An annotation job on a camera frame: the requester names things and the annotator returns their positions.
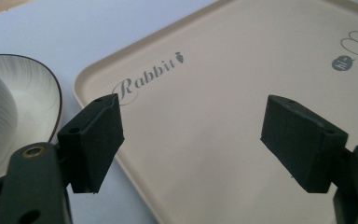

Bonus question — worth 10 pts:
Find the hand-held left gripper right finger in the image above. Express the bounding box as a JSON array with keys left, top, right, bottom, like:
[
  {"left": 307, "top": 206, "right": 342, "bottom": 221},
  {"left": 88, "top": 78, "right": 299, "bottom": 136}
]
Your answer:
[{"left": 259, "top": 94, "right": 350, "bottom": 194}]

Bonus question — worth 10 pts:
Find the beige plastic tray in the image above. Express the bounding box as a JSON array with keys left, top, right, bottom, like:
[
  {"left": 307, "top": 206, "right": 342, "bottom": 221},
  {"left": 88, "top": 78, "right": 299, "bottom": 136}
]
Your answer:
[{"left": 73, "top": 0, "right": 358, "bottom": 224}]

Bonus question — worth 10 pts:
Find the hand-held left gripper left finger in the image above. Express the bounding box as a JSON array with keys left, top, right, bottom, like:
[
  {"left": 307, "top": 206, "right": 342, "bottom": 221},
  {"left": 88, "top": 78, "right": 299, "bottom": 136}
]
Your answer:
[{"left": 57, "top": 92, "right": 126, "bottom": 194}]

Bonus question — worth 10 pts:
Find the white ceramic saucer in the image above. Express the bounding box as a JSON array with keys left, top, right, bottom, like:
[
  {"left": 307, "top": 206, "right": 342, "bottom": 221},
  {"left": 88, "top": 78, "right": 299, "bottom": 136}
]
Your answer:
[{"left": 0, "top": 53, "right": 63, "bottom": 185}]

